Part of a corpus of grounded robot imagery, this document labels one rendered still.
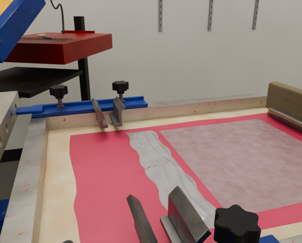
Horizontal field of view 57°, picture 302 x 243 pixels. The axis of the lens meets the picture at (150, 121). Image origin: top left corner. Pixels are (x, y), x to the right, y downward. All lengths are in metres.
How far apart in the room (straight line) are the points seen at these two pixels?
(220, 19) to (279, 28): 0.68
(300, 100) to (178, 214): 0.52
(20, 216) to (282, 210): 0.38
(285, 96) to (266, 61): 2.39
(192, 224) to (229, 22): 2.65
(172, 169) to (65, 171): 0.20
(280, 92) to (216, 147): 0.27
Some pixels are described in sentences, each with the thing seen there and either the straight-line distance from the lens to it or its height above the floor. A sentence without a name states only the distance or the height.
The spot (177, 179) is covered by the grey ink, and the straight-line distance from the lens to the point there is 0.51.
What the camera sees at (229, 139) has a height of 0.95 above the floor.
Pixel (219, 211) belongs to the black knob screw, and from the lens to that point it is 0.29.
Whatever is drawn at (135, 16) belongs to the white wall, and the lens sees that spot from 2.53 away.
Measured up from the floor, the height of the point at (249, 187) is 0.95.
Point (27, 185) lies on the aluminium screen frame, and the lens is 0.48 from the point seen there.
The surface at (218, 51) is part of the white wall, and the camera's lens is 2.86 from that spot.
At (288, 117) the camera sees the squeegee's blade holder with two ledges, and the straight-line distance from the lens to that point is 0.80.
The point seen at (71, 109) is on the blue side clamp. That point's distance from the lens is 0.75.
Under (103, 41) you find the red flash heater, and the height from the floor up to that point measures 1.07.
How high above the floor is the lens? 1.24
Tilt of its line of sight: 22 degrees down
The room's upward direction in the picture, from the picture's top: straight up
